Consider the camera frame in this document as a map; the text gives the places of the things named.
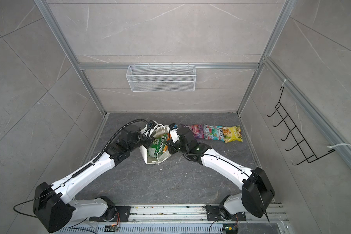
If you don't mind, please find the green yellow candy bag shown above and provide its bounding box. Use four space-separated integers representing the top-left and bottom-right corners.
147 134 170 162

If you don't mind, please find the white floral paper bag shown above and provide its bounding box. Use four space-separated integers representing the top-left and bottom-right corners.
139 124 172 165

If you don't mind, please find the purple snack pack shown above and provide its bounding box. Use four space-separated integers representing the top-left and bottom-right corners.
187 124 205 139

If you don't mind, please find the teal red snack bag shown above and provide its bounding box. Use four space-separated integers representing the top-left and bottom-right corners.
203 124 224 141

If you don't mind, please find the yellow green snack bag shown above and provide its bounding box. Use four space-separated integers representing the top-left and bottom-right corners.
222 125 243 143

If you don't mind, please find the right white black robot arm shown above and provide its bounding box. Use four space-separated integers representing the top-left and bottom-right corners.
166 124 276 220

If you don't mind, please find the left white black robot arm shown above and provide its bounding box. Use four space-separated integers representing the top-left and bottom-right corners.
33 120 156 233

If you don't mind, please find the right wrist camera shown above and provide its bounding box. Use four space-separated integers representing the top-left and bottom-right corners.
168 123 179 143

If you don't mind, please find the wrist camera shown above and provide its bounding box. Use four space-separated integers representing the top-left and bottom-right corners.
168 123 179 143
140 121 158 139

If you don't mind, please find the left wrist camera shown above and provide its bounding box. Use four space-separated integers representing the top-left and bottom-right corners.
140 121 158 139

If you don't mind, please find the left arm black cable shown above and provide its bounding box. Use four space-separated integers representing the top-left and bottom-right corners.
92 118 150 163

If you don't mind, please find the white wire mesh basket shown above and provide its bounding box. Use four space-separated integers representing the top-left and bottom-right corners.
126 65 197 92

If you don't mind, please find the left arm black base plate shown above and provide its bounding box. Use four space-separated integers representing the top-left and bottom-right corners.
89 206 131 222

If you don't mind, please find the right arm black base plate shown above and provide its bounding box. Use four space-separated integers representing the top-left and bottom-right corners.
205 205 247 222

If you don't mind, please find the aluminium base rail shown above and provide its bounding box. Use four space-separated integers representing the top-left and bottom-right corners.
58 203 290 230

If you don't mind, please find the black wire hook rack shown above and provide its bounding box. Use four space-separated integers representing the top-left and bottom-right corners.
267 87 335 166

